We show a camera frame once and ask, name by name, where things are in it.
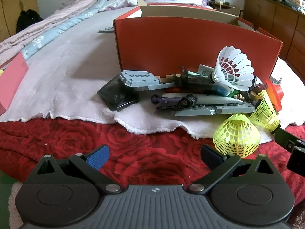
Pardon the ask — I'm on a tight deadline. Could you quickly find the white shuttlecock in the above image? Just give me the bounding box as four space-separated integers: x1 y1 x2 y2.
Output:
211 46 255 93

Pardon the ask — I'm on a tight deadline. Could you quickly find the red rose blanket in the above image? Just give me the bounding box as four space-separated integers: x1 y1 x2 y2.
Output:
0 118 305 206

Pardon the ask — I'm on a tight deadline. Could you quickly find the red toy hat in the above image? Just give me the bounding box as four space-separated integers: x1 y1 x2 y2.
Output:
266 77 285 112

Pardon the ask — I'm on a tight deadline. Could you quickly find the dark transparent toy canopy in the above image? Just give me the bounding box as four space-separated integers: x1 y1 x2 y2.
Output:
97 75 139 112

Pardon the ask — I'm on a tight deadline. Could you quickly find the grey toy plate with holes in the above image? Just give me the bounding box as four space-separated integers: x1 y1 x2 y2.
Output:
119 70 177 91

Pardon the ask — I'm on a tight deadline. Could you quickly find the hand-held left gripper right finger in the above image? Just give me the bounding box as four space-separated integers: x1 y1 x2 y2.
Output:
187 145 283 194

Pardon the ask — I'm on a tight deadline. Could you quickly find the grey studded toy plate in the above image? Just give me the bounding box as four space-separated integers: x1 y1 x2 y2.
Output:
170 104 256 117

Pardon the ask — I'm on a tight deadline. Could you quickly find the blue floral quilt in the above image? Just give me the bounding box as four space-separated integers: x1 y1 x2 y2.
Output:
20 0 109 60

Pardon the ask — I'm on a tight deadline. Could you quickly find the yellow shuttlecock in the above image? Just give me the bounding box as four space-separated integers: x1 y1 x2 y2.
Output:
213 114 261 158
249 91 280 131

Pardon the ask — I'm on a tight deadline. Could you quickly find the pink box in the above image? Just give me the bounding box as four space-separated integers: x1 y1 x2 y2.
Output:
0 52 29 116

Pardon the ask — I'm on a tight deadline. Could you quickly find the white plush blanket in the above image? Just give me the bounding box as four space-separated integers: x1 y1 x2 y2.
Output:
0 5 305 146

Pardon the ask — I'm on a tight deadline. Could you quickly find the red cardboard box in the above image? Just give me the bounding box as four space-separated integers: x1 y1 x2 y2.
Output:
113 0 284 77

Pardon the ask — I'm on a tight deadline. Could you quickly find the black bag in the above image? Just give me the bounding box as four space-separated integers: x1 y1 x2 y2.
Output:
15 9 44 34

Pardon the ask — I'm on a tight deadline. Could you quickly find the wooden nightstand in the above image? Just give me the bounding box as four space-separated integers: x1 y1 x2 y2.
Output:
209 0 243 17

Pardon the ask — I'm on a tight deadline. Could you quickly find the pink quilt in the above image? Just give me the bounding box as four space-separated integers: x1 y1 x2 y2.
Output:
0 0 100 65

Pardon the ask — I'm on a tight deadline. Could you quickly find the yellow wardrobe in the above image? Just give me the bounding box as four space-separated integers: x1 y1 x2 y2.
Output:
0 0 39 44

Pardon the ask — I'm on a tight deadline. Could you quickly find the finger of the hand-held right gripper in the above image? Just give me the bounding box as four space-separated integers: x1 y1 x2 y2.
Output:
287 147 305 177
274 128 305 153

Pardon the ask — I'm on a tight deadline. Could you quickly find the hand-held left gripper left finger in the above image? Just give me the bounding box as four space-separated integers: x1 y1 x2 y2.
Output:
30 144 123 194

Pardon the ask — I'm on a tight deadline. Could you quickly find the purple toy car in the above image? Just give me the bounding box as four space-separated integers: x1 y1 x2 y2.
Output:
151 94 198 108

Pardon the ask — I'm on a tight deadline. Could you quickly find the dark green toy piece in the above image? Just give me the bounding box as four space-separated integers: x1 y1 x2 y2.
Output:
174 65 215 89

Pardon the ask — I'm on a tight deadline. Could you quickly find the wooden cabinet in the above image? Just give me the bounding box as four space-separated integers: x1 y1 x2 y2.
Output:
243 0 305 75

